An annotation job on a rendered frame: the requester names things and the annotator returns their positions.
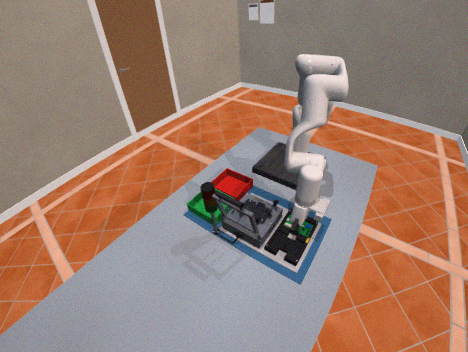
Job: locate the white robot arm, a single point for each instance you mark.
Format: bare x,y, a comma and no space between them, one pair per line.
314,112

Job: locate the green circuit board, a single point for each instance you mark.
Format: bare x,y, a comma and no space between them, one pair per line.
304,229

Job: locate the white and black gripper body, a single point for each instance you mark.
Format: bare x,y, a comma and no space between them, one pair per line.
299,212

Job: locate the green bin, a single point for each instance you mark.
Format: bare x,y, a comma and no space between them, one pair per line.
196,206

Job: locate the red bin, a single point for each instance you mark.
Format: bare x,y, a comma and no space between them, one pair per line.
233,184

